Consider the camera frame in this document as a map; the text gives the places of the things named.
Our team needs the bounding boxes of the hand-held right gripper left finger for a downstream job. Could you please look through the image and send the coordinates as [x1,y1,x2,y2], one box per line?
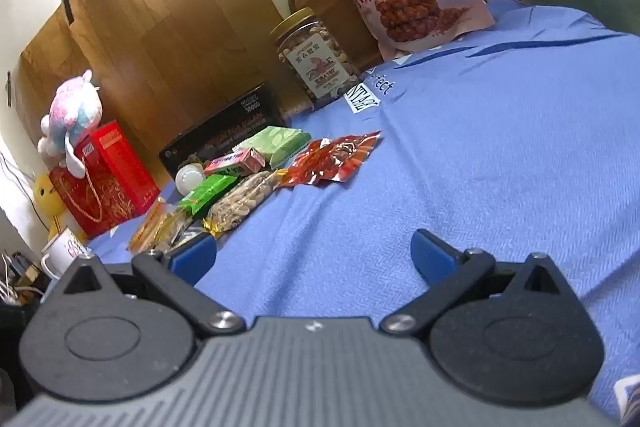
[47,234,246,338]

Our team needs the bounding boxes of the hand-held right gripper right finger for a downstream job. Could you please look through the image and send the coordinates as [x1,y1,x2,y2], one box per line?
[380,229,576,338]

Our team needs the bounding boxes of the green snack packet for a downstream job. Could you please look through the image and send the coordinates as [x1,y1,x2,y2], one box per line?
[178,174,240,219]

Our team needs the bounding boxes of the clear yellow snack packet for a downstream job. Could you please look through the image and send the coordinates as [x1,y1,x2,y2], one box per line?
[159,206,201,253]

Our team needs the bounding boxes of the orange snack packet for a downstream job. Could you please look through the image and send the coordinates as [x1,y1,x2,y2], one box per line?
[127,198,170,255]

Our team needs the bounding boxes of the clear peanut bag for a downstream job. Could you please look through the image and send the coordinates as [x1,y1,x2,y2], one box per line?
[202,169,286,238]

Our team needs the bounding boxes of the white round ball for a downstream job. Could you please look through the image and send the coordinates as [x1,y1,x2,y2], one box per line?
[175,163,206,195]

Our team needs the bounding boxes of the small pink red box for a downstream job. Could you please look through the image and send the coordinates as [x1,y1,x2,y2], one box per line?
[202,148,267,178]

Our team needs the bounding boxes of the red gift bag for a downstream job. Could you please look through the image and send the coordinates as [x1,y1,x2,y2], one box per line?
[48,152,146,240]

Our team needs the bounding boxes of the blue bedsheet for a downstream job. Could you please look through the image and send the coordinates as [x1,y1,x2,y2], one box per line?
[87,0,640,427]

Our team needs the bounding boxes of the white printed mug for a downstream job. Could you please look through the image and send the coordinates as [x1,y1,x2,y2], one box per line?
[41,227,93,280]

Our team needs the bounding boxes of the black cardboard box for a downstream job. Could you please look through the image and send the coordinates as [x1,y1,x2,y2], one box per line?
[159,81,291,180]

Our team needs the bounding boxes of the light green packet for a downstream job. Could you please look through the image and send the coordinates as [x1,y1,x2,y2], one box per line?
[243,126,312,170]

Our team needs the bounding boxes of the red snack packet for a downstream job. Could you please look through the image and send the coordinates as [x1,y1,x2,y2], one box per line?
[277,132,383,186]

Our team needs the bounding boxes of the yellow plush toy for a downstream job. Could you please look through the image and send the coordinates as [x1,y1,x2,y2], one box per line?
[32,172,76,243]

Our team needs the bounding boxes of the pink blue plush toy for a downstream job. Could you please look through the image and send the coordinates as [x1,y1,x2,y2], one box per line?
[37,69,104,180]

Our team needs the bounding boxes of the clear nut jar gold lid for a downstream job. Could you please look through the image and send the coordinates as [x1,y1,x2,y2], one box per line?
[269,8,362,110]

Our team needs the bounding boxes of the wooden headboard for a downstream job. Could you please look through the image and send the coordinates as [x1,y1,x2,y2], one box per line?
[12,0,301,188]

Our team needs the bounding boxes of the patterned cloth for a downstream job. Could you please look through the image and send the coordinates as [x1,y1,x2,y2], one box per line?
[612,374,640,427]

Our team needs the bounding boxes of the white cables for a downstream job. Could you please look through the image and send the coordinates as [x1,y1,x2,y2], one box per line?
[0,252,48,305]

